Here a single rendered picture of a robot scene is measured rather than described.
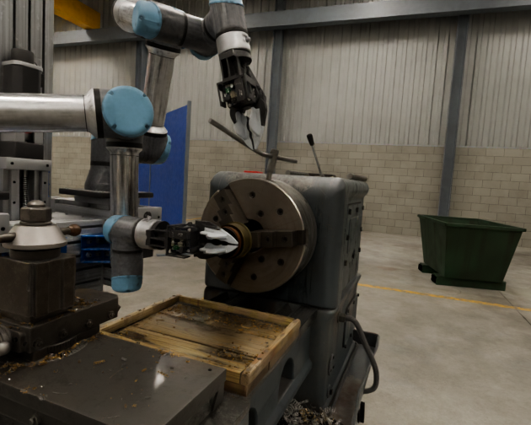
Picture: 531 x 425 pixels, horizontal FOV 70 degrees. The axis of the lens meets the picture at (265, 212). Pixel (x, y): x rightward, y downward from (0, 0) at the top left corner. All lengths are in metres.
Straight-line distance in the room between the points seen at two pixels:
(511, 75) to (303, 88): 5.23
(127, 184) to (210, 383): 0.70
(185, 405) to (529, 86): 11.33
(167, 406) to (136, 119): 0.66
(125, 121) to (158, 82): 0.46
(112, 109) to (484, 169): 10.49
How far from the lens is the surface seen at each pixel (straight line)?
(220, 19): 0.94
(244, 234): 0.91
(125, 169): 1.11
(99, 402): 0.51
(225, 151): 12.16
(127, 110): 0.96
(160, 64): 1.39
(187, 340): 0.86
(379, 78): 11.36
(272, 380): 0.92
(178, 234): 0.87
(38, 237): 0.59
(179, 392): 0.52
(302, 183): 1.14
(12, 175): 1.32
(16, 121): 0.99
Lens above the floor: 1.23
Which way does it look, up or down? 5 degrees down
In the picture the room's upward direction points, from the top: 4 degrees clockwise
